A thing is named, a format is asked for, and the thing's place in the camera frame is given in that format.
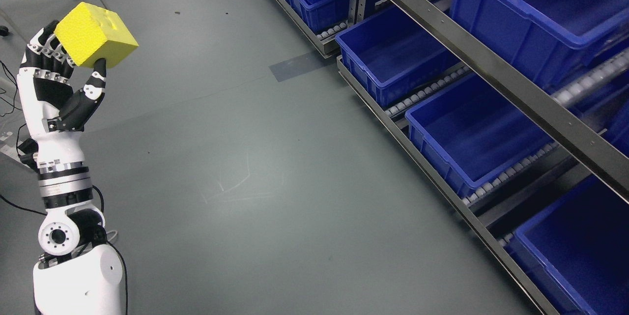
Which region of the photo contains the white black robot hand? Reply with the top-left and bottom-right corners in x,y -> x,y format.
17,20 -> 107,172

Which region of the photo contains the yellow foam block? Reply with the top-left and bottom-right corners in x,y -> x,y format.
54,2 -> 139,68

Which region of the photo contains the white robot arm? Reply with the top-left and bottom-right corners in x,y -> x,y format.
33,132 -> 128,315

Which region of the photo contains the metal shelf rack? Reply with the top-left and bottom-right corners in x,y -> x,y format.
276,0 -> 628,315

